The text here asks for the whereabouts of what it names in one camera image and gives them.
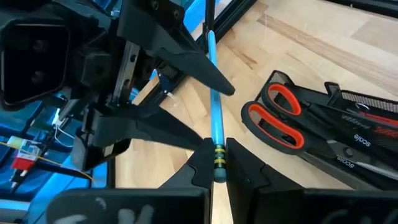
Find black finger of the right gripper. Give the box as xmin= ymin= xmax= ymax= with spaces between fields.
xmin=71 ymin=104 xmax=206 ymax=171
xmin=117 ymin=0 xmax=236 ymax=96

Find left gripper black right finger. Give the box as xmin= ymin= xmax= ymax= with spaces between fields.
xmin=226 ymin=138 xmax=398 ymax=224

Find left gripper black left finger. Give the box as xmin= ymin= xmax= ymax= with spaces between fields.
xmin=46 ymin=138 xmax=215 ymax=224

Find light blue pencil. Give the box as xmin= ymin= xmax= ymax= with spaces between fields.
xmin=206 ymin=29 xmax=228 ymax=184

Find black scissors red handles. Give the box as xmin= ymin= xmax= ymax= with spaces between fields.
xmin=241 ymin=82 xmax=398 ymax=190

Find small red object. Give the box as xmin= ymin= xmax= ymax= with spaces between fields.
xmin=366 ymin=111 xmax=398 ymax=139

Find black mesh desk organizer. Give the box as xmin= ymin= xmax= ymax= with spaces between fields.
xmin=254 ymin=70 xmax=398 ymax=190

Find black aluminium table frame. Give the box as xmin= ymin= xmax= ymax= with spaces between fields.
xmin=105 ymin=0 xmax=398 ymax=189

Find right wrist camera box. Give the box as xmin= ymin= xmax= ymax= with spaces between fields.
xmin=0 ymin=17 xmax=71 ymax=111

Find cable connector block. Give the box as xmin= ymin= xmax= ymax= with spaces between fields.
xmin=6 ymin=135 xmax=42 ymax=187

